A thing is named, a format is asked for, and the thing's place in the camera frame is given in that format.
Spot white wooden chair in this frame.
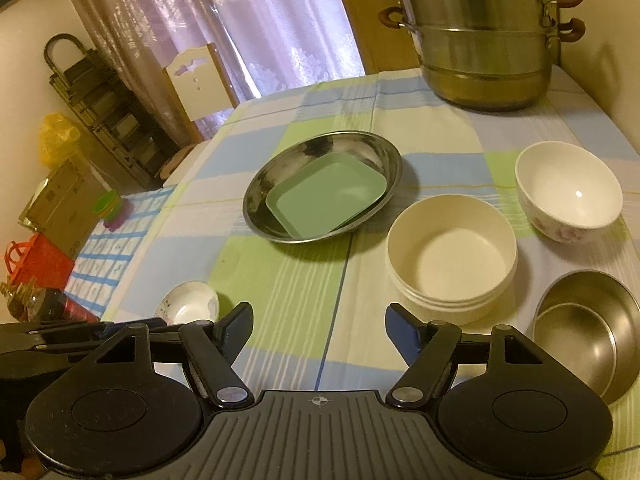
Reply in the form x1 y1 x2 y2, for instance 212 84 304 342
161 42 240 143

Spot checkered pastel tablecloth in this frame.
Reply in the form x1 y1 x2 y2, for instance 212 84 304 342
102 66 640 480

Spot dark bottle with red label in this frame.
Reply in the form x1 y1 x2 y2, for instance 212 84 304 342
2 280 101 325

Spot cardboard box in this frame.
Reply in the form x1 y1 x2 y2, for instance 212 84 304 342
19 162 108 261

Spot brown wooden door frame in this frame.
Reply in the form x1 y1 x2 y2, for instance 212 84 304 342
327 0 426 75

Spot stainless steel steamer pot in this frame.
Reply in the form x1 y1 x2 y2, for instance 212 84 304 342
370 0 587 112

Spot green square plastic plate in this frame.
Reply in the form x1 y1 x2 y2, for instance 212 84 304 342
265 153 391 240

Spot blue checked white cloth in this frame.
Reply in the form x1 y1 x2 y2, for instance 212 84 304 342
64 187 176 318

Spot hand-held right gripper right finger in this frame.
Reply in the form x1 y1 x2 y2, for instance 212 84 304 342
385 302 546 408

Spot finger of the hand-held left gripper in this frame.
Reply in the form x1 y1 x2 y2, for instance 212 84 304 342
0 322 108 361
30 317 168 343

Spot stainless steel bowl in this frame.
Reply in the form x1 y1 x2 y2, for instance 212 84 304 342
532 270 640 406

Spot red shopping bag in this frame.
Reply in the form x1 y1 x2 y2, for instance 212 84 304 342
5 234 76 293

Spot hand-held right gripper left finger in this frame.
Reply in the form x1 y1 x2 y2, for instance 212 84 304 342
94 302 255 408

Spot stacked colourful plastic cups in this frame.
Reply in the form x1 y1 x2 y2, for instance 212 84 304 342
101 190 132 231

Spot small white floral saucer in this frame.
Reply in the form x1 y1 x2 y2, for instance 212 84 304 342
152 281 221 328

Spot yellow plastic bag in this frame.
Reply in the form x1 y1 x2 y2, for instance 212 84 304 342
39 114 81 167

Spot black metal rack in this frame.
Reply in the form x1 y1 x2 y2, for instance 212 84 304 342
44 34 182 191

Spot pink lace curtain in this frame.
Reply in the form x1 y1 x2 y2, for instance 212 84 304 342
52 0 368 143

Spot oval stainless steel plate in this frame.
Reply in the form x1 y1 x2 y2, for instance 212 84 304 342
243 131 404 245

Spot white floral ceramic bowl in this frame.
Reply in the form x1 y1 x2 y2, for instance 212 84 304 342
515 141 624 244

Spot cream plastic bowl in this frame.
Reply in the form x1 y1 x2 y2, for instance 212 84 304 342
386 195 518 325

